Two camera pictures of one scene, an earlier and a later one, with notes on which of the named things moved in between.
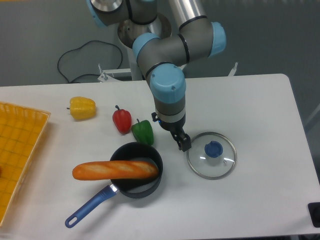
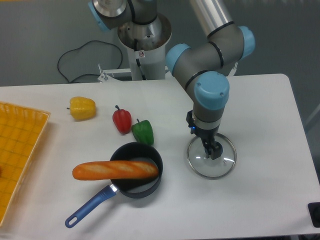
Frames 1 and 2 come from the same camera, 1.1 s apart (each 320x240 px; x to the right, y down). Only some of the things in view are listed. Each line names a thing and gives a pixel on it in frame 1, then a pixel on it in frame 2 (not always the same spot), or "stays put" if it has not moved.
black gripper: x=183 y=139 -> x=208 y=135
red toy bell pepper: x=122 y=119 stays put
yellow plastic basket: x=21 y=129 stays put
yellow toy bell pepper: x=82 y=108 stays put
